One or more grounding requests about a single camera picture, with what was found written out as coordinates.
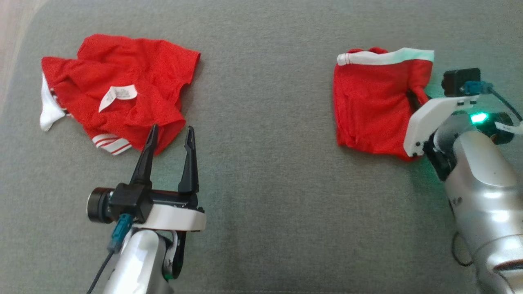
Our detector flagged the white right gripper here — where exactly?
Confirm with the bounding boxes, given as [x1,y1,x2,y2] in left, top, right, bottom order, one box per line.
[403,87,479,158]

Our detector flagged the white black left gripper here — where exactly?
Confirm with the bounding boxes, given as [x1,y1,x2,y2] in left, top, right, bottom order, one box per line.
[130,125,207,233]

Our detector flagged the red shorts with white trim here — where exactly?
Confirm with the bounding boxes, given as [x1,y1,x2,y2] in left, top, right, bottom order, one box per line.
[332,47,435,162]

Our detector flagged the red jersey with white sleeves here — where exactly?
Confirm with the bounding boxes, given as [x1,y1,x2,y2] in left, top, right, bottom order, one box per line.
[40,33,201,156]

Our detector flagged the black cable with blue plug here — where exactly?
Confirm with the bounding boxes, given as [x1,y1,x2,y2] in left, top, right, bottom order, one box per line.
[85,213,134,294]
[463,80,523,123]

